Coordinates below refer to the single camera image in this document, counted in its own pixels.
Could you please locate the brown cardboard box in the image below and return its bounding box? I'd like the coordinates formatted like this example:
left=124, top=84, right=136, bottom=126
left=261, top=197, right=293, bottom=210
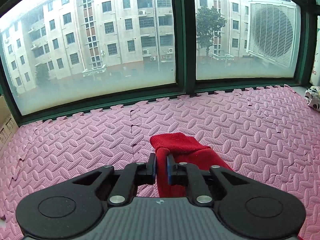
left=0, top=95, right=18, bottom=157

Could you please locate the pink foam floor mat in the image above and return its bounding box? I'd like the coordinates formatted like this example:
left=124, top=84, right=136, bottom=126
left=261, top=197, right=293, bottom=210
left=1, top=86, right=319, bottom=239

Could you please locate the panda print cloth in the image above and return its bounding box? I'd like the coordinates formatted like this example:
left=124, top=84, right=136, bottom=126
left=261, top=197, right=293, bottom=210
left=304, top=86, right=320, bottom=112

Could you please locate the air conditioner outdoor unit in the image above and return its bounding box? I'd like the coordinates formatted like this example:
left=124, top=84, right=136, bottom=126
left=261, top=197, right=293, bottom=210
left=247, top=0, right=300, bottom=68

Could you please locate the red knit sweater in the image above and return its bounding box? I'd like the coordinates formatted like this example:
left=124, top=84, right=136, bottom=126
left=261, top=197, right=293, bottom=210
left=150, top=133, right=231, bottom=198

